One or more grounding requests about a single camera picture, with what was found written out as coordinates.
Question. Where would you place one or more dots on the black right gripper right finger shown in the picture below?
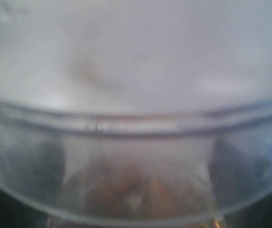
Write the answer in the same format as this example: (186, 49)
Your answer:
(264, 209)

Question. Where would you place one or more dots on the clear plastic tumbler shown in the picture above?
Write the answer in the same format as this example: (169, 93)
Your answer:
(41, 150)

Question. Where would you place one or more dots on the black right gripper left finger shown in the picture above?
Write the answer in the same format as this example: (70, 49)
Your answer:
(14, 214)

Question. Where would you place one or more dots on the clear plastic shaker lid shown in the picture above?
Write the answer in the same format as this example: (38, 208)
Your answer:
(147, 65)

